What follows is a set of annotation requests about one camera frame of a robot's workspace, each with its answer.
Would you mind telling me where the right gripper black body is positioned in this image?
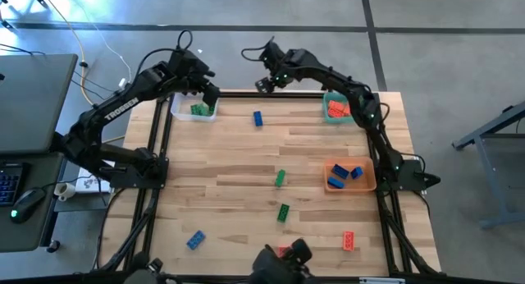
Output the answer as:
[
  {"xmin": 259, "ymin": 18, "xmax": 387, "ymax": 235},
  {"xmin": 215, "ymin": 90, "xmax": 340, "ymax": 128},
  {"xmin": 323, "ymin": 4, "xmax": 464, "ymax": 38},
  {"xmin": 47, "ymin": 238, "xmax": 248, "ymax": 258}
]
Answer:
[{"xmin": 260, "ymin": 40, "xmax": 297, "ymax": 88}]

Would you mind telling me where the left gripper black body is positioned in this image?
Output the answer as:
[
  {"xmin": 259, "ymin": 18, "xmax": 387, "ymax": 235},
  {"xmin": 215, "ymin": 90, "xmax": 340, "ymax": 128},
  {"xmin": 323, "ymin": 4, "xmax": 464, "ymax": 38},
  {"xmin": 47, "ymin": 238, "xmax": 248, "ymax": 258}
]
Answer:
[{"xmin": 200, "ymin": 80, "xmax": 221, "ymax": 109}]

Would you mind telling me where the clear plastic bin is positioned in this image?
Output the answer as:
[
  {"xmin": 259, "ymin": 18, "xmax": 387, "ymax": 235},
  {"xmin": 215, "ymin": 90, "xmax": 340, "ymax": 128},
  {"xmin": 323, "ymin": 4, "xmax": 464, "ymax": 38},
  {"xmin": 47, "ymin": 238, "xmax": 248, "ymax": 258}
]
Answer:
[{"xmin": 171, "ymin": 92, "xmax": 219, "ymax": 124}]

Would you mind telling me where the teal plastic bin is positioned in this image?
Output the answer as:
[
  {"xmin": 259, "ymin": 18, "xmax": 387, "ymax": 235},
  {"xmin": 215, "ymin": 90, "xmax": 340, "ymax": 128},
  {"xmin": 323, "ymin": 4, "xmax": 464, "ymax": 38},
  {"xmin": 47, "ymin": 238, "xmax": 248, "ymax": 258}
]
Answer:
[{"xmin": 322, "ymin": 90, "xmax": 358, "ymax": 126}]

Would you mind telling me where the orange plastic bin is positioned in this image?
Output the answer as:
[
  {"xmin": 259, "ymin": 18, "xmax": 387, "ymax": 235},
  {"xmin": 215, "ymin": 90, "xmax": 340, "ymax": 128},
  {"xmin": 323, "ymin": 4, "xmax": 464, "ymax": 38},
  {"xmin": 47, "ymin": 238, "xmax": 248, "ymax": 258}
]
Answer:
[{"xmin": 322, "ymin": 156, "xmax": 377, "ymax": 194}]

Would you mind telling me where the white printed paper sheet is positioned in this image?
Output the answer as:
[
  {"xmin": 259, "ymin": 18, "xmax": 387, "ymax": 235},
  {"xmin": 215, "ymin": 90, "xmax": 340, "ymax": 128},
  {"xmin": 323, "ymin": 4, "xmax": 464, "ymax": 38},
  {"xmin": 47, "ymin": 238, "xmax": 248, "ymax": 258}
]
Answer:
[{"xmin": 75, "ymin": 154, "xmax": 116, "ymax": 194}]

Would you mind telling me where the white mug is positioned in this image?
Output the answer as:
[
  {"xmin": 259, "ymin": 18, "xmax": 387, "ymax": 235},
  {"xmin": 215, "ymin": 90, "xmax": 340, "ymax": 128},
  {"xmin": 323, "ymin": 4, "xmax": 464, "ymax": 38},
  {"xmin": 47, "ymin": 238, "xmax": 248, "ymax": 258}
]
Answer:
[{"xmin": 53, "ymin": 181, "xmax": 77, "ymax": 203}]

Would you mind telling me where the black computer mouse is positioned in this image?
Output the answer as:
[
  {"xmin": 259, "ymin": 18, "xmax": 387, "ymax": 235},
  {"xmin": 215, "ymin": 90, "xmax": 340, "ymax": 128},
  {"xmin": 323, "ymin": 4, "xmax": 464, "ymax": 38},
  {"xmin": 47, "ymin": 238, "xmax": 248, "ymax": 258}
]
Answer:
[{"xmin": 9, "ymin": 187, "xmax": 48, "ymax": 225}]

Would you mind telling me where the backlit computer keyboard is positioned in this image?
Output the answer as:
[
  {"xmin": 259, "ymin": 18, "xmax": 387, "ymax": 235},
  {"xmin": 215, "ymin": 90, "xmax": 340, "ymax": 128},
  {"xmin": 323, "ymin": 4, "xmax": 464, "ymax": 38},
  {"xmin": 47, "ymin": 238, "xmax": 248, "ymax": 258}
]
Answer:
[{"xmin": 0, "ymin": 163, "xmax": 25, "ymax": 207}]

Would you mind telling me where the white metal plate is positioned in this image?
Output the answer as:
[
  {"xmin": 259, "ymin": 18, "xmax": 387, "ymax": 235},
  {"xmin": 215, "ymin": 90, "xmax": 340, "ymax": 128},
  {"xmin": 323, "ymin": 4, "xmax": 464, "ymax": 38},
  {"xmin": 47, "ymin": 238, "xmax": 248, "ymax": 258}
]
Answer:
[{"xmin": 358, "ymin": 277, "xmax": 407, "ymax": 284}]

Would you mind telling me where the dark desk surface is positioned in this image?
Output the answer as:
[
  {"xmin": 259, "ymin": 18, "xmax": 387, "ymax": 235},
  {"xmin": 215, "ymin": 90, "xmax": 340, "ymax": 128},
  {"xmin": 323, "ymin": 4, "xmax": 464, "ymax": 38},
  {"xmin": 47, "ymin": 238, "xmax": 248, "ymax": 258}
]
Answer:
[{"xmin": 0, "ymin": 151, "xmax": 66, "ymax": 253}]

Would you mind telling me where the blue-grey metal table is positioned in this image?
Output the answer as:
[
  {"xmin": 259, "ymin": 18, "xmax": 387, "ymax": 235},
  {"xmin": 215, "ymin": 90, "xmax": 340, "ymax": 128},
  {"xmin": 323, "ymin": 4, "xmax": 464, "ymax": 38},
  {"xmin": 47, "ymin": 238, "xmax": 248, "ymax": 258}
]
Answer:
[{"xmin": 452, "ymin": 99, "xmax": 525, "ymax": 231}]

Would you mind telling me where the black aluminium table frame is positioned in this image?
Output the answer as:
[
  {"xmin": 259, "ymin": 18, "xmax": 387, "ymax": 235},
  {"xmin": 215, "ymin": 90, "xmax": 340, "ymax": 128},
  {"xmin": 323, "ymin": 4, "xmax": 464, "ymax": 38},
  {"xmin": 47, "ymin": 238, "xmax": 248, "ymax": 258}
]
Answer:
[{"xmin": 92, "ymin": 77, "xmax": 442, "ymax": 284}]

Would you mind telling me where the white cable with plug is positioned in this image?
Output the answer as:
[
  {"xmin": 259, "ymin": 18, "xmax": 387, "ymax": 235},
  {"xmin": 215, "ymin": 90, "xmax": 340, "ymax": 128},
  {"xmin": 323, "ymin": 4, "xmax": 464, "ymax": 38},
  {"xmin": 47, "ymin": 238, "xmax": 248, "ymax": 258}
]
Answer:
[{"xmin": 92, "ymin": 23, "xmax": 133, "ymax": 89}]

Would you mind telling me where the yellow floor cable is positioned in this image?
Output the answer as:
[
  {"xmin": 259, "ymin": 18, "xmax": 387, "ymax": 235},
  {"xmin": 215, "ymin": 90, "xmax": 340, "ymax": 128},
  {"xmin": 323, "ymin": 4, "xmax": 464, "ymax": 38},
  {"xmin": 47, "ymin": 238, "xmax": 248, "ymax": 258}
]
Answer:
[{"xmin": 35, "ymin": 0, "xmax": 102, "ymax": 109}]

